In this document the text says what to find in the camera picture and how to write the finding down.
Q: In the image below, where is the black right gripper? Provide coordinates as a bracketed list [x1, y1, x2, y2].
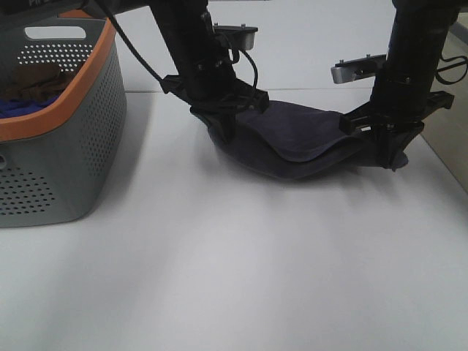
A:
[339, 65, 455, 169]

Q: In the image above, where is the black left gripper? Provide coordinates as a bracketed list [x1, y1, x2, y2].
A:
[160, 48, 269, 143]

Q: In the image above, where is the dark grey towel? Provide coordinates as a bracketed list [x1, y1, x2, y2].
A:
[203, 100, 410, 181]

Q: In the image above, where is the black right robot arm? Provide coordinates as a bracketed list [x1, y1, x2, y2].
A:
[331, 1, 467, 170]

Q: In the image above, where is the brown towel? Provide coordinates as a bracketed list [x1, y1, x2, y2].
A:
[1, 63, 75, 102]

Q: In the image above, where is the blue towel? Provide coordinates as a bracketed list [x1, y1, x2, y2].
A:
[1, 95, 59, 119]

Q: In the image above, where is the grey basket with orange rim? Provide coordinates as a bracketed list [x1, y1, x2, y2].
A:
[1, 12, 127, 228]

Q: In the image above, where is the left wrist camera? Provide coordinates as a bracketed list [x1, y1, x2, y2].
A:
[214, 23, 259, 51]

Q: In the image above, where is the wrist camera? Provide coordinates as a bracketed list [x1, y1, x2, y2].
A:
[214, 23, 259, 51]
[331, 54, 387, 84]

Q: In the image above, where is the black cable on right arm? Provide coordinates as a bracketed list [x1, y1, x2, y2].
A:
[434, 55, 468, 86]

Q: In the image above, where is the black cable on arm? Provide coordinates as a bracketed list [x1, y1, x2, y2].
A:
[82, 0, 259, 110]
[434, 55, 468, 86]

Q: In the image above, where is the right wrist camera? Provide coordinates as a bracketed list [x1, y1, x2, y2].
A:
[331, 54, 387, 84]

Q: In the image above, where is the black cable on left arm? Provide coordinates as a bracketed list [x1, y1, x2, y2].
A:
[82, 0, 259, 110]

